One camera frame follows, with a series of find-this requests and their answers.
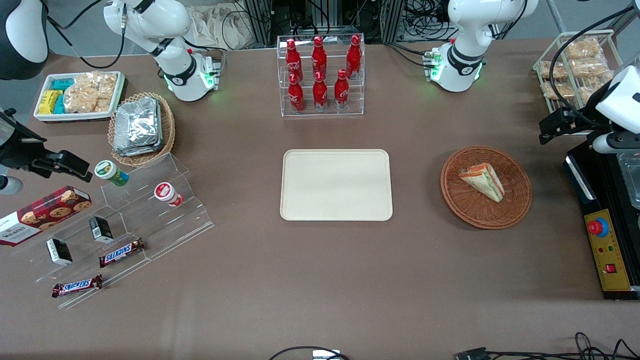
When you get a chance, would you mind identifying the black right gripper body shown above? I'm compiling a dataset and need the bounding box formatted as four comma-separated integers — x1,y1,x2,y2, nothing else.
0,108,49,171

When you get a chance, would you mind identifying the triangle sandwich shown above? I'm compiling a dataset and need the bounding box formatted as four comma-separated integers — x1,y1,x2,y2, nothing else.
459,162,505,204

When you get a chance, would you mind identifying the white rectangular snack tray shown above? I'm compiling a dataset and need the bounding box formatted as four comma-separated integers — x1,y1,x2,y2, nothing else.
33,70,126,123

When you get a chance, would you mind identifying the oval wicker basket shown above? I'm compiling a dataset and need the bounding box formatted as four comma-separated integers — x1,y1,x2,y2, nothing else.
108,92,176,168

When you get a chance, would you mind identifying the round brown wicker basket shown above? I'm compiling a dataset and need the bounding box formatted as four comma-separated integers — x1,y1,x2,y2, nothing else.
440,145,533,231

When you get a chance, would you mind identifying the cream plastic tray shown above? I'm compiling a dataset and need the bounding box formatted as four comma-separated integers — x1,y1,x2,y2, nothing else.
279,148,394,222

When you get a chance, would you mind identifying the clear bagged pastry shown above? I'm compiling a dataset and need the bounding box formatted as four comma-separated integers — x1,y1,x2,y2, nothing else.
571,58,609,79
578,70,615,104
539,60,570,81
563,37,603,60
541,81,576,100

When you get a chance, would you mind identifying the green lid snack cup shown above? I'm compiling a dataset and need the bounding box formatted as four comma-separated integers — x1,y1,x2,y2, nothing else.
94,159,130,187

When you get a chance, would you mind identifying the red tartan cookie box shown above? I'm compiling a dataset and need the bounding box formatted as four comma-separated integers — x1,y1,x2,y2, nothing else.
0,185,93,247

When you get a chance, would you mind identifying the yellow snack pack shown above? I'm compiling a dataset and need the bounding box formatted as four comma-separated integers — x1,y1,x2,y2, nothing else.
38,89,64,115

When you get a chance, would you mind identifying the small black box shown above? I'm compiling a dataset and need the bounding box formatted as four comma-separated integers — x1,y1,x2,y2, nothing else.
45,238,74,266
88,215,115,245

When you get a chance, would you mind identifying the silver foil packet stack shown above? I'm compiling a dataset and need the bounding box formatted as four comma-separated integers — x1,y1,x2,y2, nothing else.
113,97,164,158

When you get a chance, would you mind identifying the clear bag of crackers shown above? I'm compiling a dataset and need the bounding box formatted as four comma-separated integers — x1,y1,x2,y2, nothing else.
63,71,119,114

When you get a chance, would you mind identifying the clear plastic container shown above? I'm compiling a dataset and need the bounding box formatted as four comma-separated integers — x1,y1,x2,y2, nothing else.
616,151,640,210

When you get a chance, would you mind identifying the red lid snack cup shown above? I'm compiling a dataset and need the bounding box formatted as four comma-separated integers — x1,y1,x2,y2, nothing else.
153,182,184,208

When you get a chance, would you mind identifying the Snickers chocolate bar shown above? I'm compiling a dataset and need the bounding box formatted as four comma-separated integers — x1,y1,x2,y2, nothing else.
51,273,104,299
98,237,146,269

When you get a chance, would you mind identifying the clear acrylic stepped stand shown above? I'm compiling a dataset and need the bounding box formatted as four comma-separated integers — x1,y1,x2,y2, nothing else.
20,152,215,310

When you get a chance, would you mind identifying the black machine with yellow panel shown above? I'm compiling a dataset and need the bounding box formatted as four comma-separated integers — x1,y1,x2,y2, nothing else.
563,144,640,301

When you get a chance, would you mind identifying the beige cloth bag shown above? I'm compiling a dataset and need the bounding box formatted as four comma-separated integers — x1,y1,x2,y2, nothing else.
187,3,251,51

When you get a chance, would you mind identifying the red cola bottle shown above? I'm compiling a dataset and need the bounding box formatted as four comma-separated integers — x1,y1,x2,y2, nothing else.
312,71,329,112
311,35,328,81
285,38,304,84
333,68,350,110
287,73,306,114
346,34,363,80

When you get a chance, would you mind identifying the clear acrylic bottle rack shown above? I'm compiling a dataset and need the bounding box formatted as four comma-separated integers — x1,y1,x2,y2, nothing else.
276,33,366,118

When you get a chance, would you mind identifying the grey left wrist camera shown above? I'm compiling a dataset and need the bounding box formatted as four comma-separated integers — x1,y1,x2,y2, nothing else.
592,131,640,155

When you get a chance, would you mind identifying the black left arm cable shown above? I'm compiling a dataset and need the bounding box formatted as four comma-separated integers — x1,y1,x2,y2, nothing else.
548,5,640,127

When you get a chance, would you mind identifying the white wire rack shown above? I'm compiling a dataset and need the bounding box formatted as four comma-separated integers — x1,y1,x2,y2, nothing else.
532,29,640,136

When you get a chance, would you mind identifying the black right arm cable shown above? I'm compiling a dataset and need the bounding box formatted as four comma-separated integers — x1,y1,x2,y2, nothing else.
46,0,126,70

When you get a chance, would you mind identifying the black arm base cable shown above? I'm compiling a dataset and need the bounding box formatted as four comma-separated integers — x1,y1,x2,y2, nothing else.
384,42,431,69

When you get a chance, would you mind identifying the black cable bundle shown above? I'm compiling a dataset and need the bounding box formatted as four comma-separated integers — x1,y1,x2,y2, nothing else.
402,0,459,44

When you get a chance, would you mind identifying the aluminium frame post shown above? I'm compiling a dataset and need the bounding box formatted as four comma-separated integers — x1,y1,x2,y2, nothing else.
379,0,405,44
243,0,274,47

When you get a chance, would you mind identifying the black cable with black connector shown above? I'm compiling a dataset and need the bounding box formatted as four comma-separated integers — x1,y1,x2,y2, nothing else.
454,331,640,360

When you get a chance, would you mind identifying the black cable with white plug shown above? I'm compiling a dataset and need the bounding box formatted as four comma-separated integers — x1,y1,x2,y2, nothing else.
268,345,351,360

